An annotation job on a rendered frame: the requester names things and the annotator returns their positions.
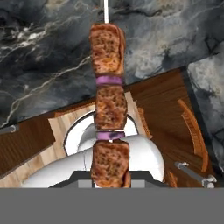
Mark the white round object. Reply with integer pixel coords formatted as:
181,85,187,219
21,110,166,189

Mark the small orange curved wooden piece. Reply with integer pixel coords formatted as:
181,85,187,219
136,106,153,140

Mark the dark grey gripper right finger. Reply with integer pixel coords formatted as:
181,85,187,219
129,170,170,189

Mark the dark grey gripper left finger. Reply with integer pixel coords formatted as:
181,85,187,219
48,170,95,189

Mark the grey metal bar handle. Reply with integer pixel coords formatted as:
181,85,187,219
174,160,219,189
0,123,20,136

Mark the kebab skewer with meat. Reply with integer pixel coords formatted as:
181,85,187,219
88,0,132,189

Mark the large orange curved wooden piece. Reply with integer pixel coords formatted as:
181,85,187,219
177,98,210,173

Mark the dark wooden cupboard door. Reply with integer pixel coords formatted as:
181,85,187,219
124,66,219,189
0,112,57,179

